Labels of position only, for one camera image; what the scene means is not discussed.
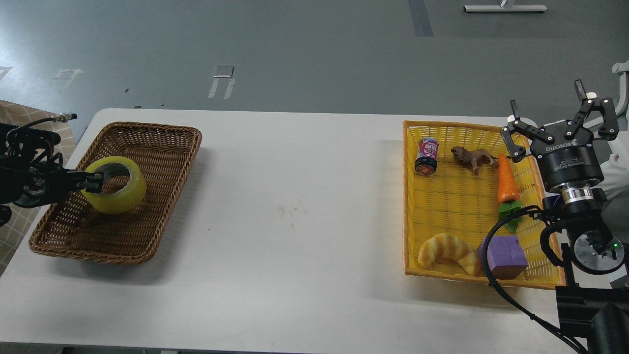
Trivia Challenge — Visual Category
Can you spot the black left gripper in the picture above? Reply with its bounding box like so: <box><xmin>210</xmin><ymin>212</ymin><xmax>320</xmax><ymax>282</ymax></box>
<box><xmin>13</xmin><ymin>168</ymin><xmax>104</xmax><ymax>208</ymax></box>

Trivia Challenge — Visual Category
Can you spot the white stand base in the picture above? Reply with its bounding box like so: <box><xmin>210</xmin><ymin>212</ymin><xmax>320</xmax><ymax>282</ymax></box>
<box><xmin>463</xmin><ymin>0</ymin><xmax>548</xmax><ymax>13</ymax></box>

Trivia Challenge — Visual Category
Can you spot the orange toy carrot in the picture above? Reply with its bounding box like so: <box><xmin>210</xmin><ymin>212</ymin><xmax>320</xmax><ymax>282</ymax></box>
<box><xmin>497</xmin><ymin>154</ymin><xmax>523</xmax><ymax>221</ymax></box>

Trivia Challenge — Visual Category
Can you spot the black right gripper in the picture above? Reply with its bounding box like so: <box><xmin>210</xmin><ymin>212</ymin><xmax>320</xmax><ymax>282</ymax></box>
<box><xmin>500</xmin><ymin>79</ymin><xmax>619</xmax><ymax>193</ymax></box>

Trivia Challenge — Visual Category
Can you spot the brown toy lion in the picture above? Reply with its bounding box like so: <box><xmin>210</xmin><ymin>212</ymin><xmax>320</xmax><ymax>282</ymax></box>
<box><xmin>450</xmin><ymin>146</ymin><xmax>499</xmax><ymax>176</ymax></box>

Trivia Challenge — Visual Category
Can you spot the white office chair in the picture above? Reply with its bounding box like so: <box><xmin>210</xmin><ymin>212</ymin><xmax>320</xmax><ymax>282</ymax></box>
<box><xmin>584</xmin><ymin>60</ymin><xmax>629</xmax><ymax>149</ymax></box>

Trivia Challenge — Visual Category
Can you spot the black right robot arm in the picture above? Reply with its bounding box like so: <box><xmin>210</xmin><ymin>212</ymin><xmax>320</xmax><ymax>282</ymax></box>
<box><xmin>481</xmin><ymin>79</ymin><xmax>629</xmax><ymax>354</ymax></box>

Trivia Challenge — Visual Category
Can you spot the purple foam block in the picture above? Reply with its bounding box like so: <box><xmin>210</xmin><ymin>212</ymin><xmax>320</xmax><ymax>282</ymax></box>
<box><xmin>477</xmin><ymin>235</ymin><xmax>529</xmax><ymax>279</ymax></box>

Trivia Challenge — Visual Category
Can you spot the brown wicker basket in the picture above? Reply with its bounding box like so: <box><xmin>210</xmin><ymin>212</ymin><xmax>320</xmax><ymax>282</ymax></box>
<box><xmin>29</xmin><ymin>122</ymin><xmax>202</xmax><ymax>265</ymax></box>

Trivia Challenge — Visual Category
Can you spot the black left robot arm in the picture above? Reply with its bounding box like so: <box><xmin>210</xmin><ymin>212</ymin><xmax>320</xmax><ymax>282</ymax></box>
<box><xmin>0</xmin><ymin>114</ymin><xmax>104</xmax><ymax>226</ymax></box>

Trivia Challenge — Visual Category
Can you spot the toy croissant bread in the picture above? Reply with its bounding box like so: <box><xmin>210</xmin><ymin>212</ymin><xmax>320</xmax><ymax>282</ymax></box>
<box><xmin>416</xmin><ymin>233</ymin><xmax>482</xmax><ymax>276</ymax></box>

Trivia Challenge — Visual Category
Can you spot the small red drink can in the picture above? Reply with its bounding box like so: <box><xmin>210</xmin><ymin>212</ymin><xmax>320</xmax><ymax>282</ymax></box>
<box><xmin>415</xmin><ymin>137</ymin><xmax>439</xmax><ymax>176</ymax></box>

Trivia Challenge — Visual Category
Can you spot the seated person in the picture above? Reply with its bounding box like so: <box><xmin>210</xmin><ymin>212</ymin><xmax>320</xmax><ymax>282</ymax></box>
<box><xmin>598</xmin><ymin>154</ymin><xmax>629</xmax><ymax>234</ymax></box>

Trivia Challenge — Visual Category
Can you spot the yellow plastic basket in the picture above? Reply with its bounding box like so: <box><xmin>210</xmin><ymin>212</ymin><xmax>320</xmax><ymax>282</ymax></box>
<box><xmin>402</xmin><ymin>120</ymin><xmax>566</xmax><ymax>290</ymax></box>

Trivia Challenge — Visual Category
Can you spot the yellow tape roll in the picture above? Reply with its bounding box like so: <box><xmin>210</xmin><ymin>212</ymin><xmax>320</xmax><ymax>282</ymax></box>
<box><xmin>81</xmin><ymin>155</ymin><xmax>147</xmax><ymax>214</ymax></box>

